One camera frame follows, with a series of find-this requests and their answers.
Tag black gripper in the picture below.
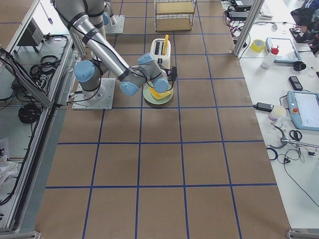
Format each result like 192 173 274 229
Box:
166 66 177 87

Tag white two-slot toaster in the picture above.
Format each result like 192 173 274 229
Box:
150 38 171 73

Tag toast slice in toaster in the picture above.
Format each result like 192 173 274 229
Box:
161 34 169 55

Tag triangular bread on plate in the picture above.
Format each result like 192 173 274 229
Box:
150 88 171 101

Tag light green plate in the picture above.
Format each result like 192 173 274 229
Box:
143 82 173 105

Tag yellow tape roll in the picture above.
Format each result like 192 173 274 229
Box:
250 39 266 52

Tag black power adapter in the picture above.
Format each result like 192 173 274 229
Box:
253 102 274 113

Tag white bottle red cap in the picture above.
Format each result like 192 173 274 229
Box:
261 44 279 69

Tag white paper cup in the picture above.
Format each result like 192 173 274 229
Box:
268 106 287 120

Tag blue teach pendant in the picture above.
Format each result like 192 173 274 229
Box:
287 91 319 131
266 37 302 63

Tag black scissors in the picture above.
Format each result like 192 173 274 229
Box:
289 130 303 141

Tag wire basket with wooden shelves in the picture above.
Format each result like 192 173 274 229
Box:
154 0 196 32

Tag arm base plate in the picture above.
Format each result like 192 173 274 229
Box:
72 78 116 110
105 15 125 34

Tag aluminium frame post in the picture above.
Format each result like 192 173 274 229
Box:
233 0 264 57

